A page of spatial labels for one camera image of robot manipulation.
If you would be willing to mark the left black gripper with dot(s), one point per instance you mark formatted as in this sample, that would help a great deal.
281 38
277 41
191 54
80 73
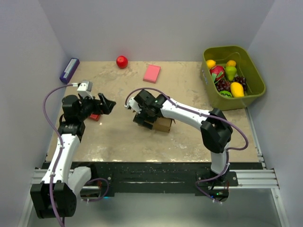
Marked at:
108 104

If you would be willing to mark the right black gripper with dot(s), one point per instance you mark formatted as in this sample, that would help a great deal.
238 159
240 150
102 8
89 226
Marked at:
140 117

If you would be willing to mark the brown cardboard box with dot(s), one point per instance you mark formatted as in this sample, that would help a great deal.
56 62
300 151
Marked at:
162 124

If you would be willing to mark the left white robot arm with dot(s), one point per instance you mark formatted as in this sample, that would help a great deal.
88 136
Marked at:
56 195

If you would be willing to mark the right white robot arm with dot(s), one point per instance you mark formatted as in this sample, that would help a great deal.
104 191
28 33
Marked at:
216 132

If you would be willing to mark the red rectangular box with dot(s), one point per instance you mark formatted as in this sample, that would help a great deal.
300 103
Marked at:
95 117

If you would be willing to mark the purple rectangular box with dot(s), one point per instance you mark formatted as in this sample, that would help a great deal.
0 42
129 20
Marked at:
69 70

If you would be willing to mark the pink sticky note pad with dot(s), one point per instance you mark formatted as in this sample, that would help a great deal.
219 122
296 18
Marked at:
151 73

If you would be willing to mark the red apple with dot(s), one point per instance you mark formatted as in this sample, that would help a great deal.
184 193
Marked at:
121 62

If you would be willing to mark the yellow lemon left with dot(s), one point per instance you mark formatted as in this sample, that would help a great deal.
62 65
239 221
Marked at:
210 63

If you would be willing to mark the dark purple grapes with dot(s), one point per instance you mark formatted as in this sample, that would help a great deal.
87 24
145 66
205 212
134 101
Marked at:
224 84

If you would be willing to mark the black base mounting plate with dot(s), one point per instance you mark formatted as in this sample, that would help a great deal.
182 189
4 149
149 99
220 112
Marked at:
170 177

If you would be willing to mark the red green dragon fruit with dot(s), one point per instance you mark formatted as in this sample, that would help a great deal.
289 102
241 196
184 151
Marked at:
217 73

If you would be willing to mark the green round toy fruit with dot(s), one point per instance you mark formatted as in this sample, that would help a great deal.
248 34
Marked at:
226 94

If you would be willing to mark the green pear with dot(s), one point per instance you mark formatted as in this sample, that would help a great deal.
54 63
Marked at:
230 72

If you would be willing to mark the yellow mango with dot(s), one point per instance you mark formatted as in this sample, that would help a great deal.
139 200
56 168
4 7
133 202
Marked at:
237 89

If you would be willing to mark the orange fruit right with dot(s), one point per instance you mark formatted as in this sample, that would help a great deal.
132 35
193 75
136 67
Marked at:
231 63

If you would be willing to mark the olive green plastic bin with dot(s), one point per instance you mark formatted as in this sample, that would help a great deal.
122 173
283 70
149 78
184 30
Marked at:
245 68

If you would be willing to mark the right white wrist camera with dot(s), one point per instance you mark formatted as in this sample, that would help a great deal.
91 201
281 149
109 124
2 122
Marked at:
131 104

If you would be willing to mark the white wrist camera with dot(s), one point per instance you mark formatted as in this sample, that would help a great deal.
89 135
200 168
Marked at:
84 89
131 104

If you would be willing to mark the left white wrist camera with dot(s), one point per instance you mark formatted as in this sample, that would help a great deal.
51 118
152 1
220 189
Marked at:
84 89

